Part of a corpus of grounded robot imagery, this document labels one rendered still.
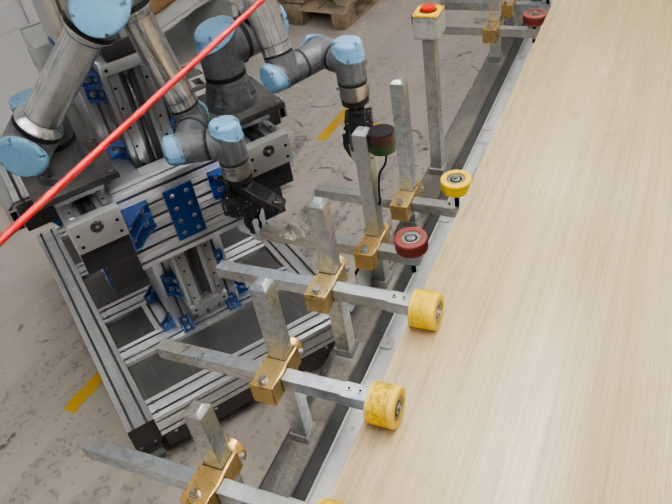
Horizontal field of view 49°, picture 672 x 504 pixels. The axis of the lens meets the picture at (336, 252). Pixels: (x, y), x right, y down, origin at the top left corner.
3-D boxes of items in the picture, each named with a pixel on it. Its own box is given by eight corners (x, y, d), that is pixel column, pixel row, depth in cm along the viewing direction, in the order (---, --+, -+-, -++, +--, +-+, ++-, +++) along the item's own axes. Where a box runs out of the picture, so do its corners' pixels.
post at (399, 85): (404, 231, 211) (389, 81, 180) (408, 223, 213) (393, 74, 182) (416, 232, 210) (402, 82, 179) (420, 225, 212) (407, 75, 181)
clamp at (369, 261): (355, 268, 181) (352, 253, 177) (374, 234, 190) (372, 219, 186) (376, 272, 179) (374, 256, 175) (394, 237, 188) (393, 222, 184)
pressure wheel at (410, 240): (393, 279, 179) (389, 243, 172) (404, 258, 185) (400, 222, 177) (424, 284, 176) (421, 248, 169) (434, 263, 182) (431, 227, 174)
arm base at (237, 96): (198, 101, 212) (189, 70, 206) (244, 82, 217) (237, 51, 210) (219, 121, 202) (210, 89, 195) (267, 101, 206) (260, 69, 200)
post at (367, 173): (374, 287, 194) (350, 131, 163) (378, 278, 196) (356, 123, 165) (386, 289, 192) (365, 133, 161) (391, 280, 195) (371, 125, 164)
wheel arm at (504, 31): (421, 35, 275) (420, 24, 273) (424, 31, 278) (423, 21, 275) (538, 40, 259) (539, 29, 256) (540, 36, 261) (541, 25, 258)
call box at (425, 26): (413, 42, 198) (411, 14, 193) (421, 31, 202) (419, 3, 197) (438, 43, 195) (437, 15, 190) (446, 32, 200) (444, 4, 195)
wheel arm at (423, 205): (315, 200, 211) (313, 188, 209) (320, 193, 214) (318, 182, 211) (463, 221, 195) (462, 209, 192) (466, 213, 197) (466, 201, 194)
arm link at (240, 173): (254, 153, 181) (238, 171, 175) (258, 168, 184) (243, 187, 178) (228, 150, 184) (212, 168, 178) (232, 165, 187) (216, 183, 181)
